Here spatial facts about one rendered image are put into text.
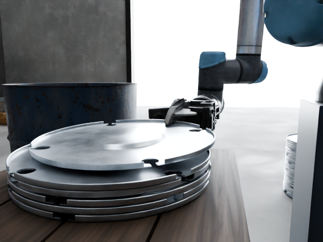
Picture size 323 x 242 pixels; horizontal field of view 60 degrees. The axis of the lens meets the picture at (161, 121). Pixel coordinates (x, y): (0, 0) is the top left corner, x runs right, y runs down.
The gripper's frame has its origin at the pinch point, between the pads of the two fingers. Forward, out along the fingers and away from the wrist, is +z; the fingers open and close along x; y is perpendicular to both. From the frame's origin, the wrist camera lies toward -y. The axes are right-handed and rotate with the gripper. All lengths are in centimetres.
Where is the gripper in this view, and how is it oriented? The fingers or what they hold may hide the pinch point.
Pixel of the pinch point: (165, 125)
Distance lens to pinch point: 56.3
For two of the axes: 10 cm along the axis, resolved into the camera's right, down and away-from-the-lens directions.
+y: 9.2, 0.6, -3.8
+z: -3.8, 1.8, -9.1
